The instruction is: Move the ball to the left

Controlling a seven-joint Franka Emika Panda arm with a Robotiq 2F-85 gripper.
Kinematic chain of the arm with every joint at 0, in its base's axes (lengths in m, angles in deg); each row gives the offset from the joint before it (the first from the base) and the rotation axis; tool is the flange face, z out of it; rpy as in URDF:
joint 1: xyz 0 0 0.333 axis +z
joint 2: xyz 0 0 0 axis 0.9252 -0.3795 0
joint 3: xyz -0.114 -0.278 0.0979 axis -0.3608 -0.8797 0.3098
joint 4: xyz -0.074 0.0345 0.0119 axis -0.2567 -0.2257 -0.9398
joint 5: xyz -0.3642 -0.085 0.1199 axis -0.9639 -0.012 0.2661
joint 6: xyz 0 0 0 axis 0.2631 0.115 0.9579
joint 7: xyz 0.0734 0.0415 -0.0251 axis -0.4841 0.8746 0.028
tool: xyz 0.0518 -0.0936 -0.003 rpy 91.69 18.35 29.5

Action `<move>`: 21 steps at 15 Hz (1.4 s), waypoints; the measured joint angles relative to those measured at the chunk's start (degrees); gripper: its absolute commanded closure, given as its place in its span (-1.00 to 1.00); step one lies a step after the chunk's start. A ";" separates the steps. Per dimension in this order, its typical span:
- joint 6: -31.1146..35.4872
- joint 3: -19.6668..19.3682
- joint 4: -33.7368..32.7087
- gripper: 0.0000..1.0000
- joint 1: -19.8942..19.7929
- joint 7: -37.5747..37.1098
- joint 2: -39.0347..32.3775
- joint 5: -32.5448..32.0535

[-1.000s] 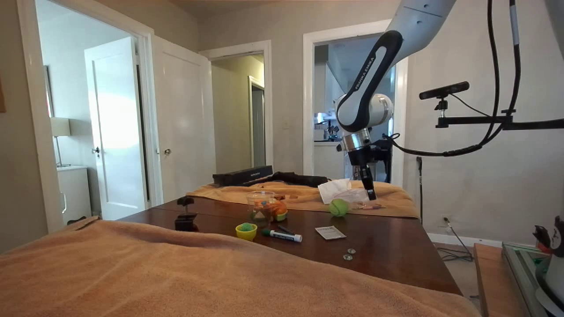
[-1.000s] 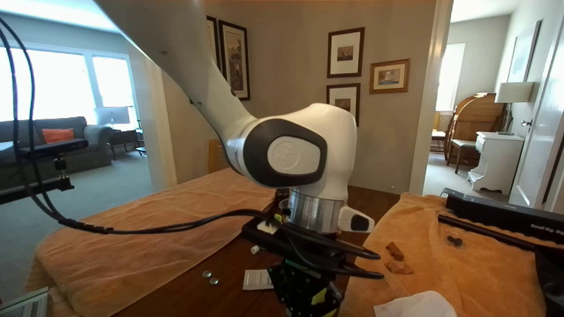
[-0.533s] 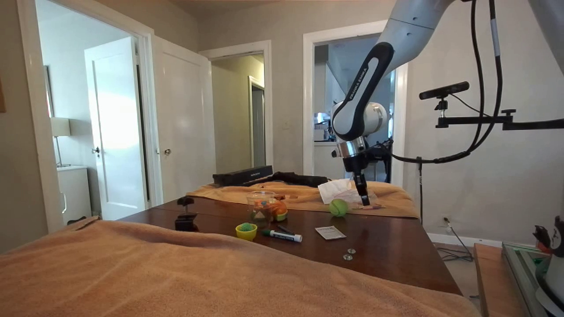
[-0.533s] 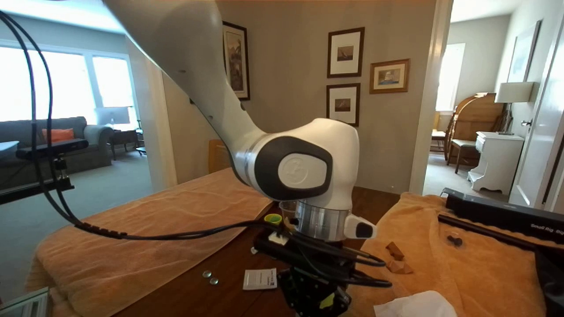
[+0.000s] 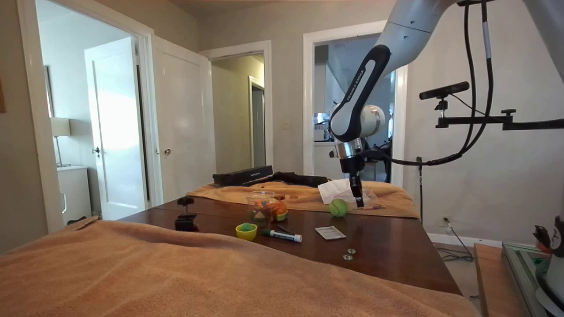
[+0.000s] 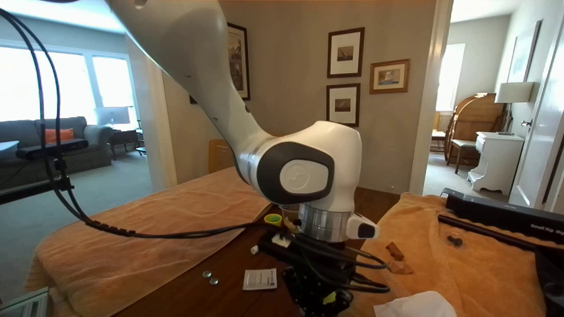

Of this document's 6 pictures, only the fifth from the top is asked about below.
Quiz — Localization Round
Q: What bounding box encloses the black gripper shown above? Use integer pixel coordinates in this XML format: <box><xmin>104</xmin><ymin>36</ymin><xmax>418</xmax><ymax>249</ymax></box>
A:
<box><xmin>339</xmin><ymin>138</ymin><xmax>369</xmax><ymax>209</ymax></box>

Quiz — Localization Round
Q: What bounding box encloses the yellow green tennis ball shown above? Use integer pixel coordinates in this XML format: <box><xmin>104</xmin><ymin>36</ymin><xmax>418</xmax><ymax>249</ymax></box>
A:
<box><xmin>328</xmin><ymin>197</ymin><xmax>351</xmax><ymax>219</ymax></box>

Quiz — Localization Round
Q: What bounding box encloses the white cloth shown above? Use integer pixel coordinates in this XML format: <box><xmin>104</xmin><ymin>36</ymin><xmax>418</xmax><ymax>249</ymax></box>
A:
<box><xmin>316</xmin><ymin>177</ymin><xmax>362</xmax><ymax>207</ymax></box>

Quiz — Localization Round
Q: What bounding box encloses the white paper card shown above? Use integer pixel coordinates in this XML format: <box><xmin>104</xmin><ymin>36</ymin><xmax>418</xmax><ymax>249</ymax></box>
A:
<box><xmin>314</xmin><ymin>223</ymin><xmax>349</xmax><ymax>242</ymax></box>

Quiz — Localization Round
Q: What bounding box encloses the orange towel with objects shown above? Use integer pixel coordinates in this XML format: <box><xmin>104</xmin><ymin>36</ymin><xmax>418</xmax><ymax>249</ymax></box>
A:
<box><xmin>189</xmin><ymin>177</ymin><xmax>420</xmax><ymax>219</ymax></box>

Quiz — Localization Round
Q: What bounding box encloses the black bag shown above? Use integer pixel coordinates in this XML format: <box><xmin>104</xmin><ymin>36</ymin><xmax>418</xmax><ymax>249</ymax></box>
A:
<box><xmin>267</xmin><ymin>170</ymin><xmax>332</xmax><ymax>190</ymax></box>

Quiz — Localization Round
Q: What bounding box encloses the thin black stand pole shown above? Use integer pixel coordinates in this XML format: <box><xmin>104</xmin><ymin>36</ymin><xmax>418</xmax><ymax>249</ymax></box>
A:
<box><xmin>415</xmin><ymin>154</ymin><xmax>427</xmax><ymax>225</ymax></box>

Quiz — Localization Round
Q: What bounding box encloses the white marker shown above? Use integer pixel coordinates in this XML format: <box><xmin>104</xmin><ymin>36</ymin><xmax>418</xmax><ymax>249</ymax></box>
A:
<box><xmin>268</xmin><ymin>227</ymin><xmax>305</xmax><ymax>244</ymax></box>

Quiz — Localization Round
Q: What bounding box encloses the orange toy truck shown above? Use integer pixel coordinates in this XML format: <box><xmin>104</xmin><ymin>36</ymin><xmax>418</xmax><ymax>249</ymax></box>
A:
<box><xmin>253</xmin><ymin>193</ymin><xmax>291</xmax><ymax>223</ymax></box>

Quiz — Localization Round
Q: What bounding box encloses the long black case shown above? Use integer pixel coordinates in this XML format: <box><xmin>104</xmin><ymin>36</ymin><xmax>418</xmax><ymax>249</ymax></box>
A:
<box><xmin>212</xmin><ymin>163</ymin><xmax>275</xmax><ymax>188</ymax></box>

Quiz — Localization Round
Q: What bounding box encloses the small yellow green cup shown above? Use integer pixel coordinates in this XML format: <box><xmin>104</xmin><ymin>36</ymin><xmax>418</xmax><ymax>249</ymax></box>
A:
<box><xmin>235</xmin><ymin>219</ymin><xmax>260</xmax><ymax>241</ymax></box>

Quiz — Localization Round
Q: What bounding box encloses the wooden board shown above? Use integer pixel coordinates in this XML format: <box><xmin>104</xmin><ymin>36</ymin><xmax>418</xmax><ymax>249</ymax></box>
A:
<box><xmin>473</xmin><ymin>241</ymin><xmax>531</xmax><ymax>317</ymax></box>

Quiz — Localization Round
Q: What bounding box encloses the large orange towel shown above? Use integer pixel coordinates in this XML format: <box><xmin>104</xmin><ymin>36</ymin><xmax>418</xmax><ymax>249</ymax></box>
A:
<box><xmin>0</xmin><ymin>218</ymin><xmax>483</xmax><ymax>317</ymax></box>

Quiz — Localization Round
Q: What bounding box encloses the white panel door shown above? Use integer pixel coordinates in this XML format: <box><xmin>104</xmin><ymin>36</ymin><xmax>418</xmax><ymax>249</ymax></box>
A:
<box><xmin>150</xmin><ymin>33</ymin><xmax>217</xmax><ymax>204</ymax></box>
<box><xmin>85</xmin><ymin>36</ymin><xmax>149</xmax><ymax>221</ymax></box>

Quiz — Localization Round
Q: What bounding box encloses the grey green tray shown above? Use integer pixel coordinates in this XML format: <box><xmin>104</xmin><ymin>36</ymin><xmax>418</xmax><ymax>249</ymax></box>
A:
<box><xmin>501</xmin><ymin>241</ymin><xmax>564</xmax><ymax>317</ymax></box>

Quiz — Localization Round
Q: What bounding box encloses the penguin toy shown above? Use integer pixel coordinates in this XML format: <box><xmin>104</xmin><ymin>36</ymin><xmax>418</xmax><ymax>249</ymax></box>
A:
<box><xmin>533</xmin><ymin>212</ymin><xmax>564</xmax><ymax>260</ymax></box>

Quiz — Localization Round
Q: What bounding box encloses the white nightstand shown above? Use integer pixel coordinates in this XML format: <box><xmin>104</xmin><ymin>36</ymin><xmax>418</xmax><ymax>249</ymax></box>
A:
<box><xmin>57</xmin><ymin>163</ymin><xmax>96</xmax><ymax>225</ymax></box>

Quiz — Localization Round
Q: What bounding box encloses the black stereo camera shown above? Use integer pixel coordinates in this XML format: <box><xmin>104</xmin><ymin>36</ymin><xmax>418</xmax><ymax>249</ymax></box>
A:
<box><xmin>418</xmin><ymin>79</ymin><xmax>473</xmax><ymax>112</ymax></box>

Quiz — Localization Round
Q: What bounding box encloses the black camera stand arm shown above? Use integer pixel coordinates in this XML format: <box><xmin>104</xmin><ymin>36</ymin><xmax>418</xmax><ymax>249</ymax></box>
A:
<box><xmin>436</xmin><ymin>107</ymin><xmax>564</xmax><ymax>131</ymax></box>

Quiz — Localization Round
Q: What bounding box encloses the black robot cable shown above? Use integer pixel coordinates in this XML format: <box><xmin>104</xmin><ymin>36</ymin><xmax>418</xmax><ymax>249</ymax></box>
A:
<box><xmin>376</xmin><ymin>0</ymin><xmax>496</xmax><ymax>168</ymax></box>

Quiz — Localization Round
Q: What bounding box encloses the black clamp mount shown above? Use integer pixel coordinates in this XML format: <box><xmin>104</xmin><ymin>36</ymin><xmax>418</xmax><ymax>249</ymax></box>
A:
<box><xmin>173</xmin><ymin>195</ymin><xmax>201</xmax><ymax>232</ymax></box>

